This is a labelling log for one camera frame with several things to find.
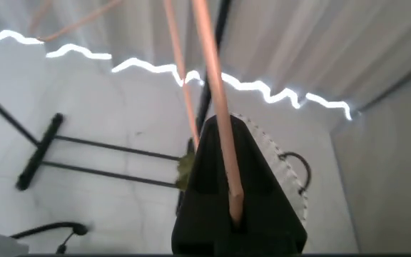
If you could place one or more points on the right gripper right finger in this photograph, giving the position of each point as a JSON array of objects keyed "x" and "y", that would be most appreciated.
[{"x": 269, "y": 214}]

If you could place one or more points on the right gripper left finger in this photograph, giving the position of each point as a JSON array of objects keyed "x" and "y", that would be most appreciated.
[{"x": 202, "y": 200}]

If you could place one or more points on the pink clothes hanger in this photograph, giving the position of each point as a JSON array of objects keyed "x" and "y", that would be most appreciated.
[
  {"x": 220, "y": 107},
  {"x": 80, "y": 20}
]

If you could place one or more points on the white laundry basket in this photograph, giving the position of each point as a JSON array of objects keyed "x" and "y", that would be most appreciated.
[{"x": 284, "y": 160}]

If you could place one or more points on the black clothes rack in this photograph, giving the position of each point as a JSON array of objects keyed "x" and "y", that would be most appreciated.
[{"x": 39, "y": 153}]

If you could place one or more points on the green garment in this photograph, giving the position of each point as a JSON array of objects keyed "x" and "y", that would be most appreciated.
[{"x": 186, "y": 167}]

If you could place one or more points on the white curtain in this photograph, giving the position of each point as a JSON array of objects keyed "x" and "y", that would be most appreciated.
[{"x": 316, "y": 43}]

